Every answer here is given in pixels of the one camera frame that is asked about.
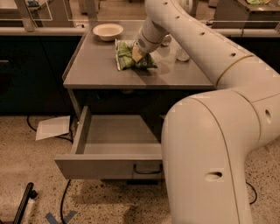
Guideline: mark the grey open top drawer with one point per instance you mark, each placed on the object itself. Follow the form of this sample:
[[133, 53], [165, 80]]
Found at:
[[107, 147]]

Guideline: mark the green jalapeno chip bag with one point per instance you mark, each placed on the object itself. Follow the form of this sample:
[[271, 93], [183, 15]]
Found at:
[[124, 60]]

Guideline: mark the black drawer handle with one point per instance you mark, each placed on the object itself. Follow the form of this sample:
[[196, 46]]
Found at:
[[147, 169]]

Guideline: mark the white paper sheet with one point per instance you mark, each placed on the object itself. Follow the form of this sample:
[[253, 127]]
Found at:
[[53, 127]]

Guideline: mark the metal rail left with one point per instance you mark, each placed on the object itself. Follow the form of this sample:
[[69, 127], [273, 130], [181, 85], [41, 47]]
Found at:
[[42, 31]]

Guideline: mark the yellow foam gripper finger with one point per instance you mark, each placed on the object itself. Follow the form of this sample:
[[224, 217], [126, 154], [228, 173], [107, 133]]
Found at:
[[137, 54]]

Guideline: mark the metal rail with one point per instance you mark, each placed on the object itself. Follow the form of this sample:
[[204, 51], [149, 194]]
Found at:
[[249, 33], [42, 31]]

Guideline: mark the dark background table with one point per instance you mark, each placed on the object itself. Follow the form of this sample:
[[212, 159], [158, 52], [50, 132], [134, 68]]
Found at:
[[239, 14]]

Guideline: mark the white paper bowl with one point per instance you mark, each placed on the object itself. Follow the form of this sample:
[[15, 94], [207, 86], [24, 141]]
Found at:
[[108, 32]]

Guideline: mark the blue silver soda can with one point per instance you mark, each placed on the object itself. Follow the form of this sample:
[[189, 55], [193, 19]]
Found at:
[[167, 40]]

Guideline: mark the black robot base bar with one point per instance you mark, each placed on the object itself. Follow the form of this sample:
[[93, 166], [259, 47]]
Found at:
[[29, 194]]

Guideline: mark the metal rail right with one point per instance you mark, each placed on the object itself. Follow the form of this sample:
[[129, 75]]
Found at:
[[249, 33]]

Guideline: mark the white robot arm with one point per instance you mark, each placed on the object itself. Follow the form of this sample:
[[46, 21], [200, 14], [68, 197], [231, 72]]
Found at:
[[206, 137]]

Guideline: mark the grey cabinet counter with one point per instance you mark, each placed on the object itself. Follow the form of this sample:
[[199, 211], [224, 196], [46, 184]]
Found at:
[[93, 66]]

